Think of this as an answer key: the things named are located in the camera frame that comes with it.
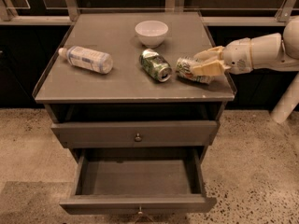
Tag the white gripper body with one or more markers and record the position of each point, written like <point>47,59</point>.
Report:
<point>237,56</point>

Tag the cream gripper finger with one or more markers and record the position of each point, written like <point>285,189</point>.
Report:
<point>210,69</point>
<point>214,53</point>

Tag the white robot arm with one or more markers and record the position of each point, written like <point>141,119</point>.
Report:
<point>276,52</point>

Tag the crushed green soda can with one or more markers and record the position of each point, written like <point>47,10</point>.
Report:
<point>155,65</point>

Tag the grey drawer cabinet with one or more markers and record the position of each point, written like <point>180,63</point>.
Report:
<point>127,92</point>

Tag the round metal drawer knob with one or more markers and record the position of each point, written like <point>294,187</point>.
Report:
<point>138,137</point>

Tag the grey top drawer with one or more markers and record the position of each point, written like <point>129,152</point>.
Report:
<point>122,134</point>

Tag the open grey middle drawer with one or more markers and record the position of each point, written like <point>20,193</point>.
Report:
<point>150,180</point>

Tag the white ceramic bowl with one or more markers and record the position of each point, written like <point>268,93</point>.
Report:
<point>151,33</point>

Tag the clear plastic water bottle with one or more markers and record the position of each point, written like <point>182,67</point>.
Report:
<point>90,59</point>

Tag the white cylindrical post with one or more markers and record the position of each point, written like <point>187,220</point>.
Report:
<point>287,103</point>

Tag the metal middle drawer handle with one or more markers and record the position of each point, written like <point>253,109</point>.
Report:
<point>142,217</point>

